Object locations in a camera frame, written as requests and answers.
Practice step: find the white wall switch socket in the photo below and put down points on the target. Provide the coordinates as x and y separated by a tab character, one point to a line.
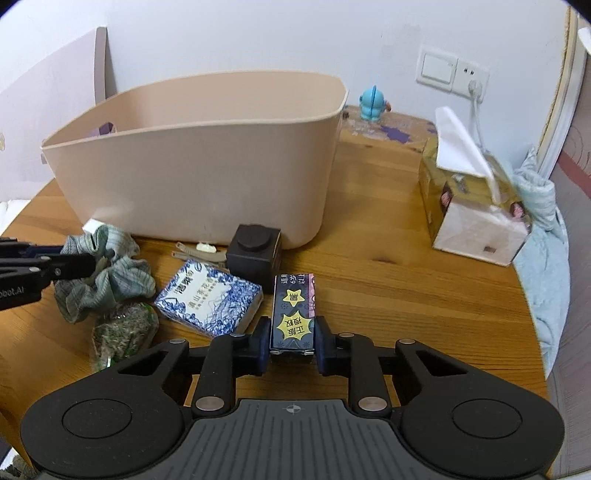
449	73

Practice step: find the light blue blanket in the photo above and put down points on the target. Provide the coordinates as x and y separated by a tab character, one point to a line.
542	264

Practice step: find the white folded paper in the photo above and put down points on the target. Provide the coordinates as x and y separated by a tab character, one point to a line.
93	226

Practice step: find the dried herb bag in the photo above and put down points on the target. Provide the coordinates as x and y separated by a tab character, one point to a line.
122	332

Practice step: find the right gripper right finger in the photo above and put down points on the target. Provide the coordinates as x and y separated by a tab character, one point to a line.
356	358

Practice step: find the blue cartoon figurine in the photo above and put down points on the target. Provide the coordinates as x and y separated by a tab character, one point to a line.
373	104

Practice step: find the floral patterned nightstand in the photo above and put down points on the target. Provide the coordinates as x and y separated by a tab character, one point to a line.
393	129

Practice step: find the black cube box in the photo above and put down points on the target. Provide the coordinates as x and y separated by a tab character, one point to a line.
254	255

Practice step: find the beige plastic storage bin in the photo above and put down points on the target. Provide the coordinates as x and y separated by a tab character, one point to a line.
193	158

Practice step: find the blue white porcelain-pattern box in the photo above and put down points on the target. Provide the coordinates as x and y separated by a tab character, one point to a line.
209	300

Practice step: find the green checked cloth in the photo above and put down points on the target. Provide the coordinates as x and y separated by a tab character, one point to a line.
119	274

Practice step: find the cream door frame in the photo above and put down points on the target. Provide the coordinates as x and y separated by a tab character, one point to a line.
566	97

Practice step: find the black star-labelled box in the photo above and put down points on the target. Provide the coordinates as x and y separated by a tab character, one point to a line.
293	319

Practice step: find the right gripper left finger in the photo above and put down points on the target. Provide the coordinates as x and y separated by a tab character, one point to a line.
222	362

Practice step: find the gold tissue box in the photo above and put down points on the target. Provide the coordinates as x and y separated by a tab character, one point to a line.
472	208

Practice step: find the purple white board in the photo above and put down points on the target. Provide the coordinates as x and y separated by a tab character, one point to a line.
55	91

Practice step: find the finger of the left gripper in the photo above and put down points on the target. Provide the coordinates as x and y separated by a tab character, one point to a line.
66	267
32	250

